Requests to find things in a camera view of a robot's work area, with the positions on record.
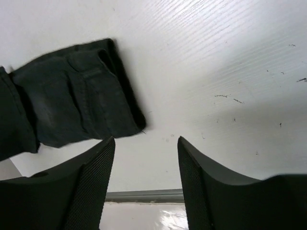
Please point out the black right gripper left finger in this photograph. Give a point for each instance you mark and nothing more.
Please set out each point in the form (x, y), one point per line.
(69, 196)

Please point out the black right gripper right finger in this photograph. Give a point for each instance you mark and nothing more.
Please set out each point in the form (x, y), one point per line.
(218, 198)

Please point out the black trousers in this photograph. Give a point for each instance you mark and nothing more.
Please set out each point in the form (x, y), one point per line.
(73, 94)

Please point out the white front cover board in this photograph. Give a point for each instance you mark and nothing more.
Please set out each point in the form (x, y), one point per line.
(144, 216)

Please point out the aluminium front rail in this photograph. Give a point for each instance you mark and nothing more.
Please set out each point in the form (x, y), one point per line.
(148, 196)

